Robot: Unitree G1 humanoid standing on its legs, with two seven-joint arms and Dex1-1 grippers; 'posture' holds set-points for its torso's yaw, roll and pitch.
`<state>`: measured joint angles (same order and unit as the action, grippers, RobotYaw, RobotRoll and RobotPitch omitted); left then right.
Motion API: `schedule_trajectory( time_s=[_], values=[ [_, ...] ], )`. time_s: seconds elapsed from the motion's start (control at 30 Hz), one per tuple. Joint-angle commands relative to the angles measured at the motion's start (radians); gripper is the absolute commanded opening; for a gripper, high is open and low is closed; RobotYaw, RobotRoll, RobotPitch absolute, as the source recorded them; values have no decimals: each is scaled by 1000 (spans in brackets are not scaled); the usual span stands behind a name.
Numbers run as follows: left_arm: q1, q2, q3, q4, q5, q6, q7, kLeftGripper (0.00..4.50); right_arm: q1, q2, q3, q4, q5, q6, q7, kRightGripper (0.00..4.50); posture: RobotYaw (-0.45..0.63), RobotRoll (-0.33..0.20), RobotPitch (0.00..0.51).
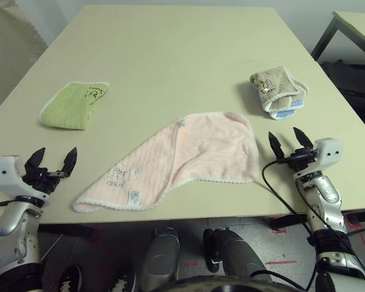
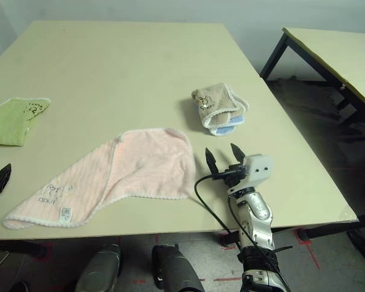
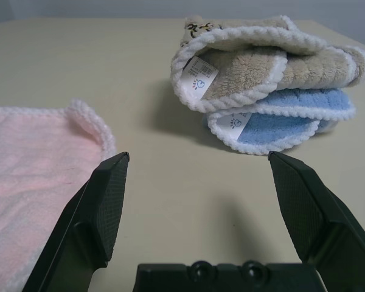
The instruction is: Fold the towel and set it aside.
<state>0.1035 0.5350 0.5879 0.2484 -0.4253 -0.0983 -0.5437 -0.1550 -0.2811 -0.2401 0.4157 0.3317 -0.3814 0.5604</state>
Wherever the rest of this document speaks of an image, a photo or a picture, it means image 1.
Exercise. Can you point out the grey right robot leg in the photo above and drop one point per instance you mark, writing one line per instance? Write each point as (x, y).
(240, 255)

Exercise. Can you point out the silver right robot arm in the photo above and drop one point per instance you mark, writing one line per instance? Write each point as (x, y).
(325, 194)

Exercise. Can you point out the red floor tape corner mark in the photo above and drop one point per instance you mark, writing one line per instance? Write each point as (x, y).
(278, 229)
(97, 235)
(357, 226)

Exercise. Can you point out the beige side table black frame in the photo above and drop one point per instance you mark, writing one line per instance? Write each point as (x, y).
(359, 30)

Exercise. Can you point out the black table foot bar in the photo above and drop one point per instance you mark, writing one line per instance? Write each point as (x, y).
(79, 232)
(292, 220)

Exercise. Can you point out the blue folded towel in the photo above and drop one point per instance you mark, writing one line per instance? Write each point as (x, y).
(284, 115)

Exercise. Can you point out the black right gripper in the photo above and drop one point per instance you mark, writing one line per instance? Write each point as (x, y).
(298, 162)

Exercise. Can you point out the beige folded towel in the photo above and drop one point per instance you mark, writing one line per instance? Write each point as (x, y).
(276, 82)

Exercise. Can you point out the green folded towel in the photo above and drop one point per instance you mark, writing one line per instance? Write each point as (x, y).
(67, 109)

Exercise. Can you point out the red floor tape line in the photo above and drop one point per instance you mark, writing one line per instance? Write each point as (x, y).
(281, 262)

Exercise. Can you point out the beige curtain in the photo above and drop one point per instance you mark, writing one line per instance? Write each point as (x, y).
(9, 61)

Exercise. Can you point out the pink towel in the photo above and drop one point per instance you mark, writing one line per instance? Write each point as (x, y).
(207, 146)

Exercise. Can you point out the dark robot torso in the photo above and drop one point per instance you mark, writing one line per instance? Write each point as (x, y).
(225, 286)

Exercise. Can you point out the black shoe white print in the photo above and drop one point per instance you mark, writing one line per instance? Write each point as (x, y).
(70, 281)
(123, 284)

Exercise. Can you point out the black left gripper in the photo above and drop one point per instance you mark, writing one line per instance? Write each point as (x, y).
(39, 182)

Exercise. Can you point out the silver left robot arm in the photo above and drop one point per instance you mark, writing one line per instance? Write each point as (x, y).
(15, 231)

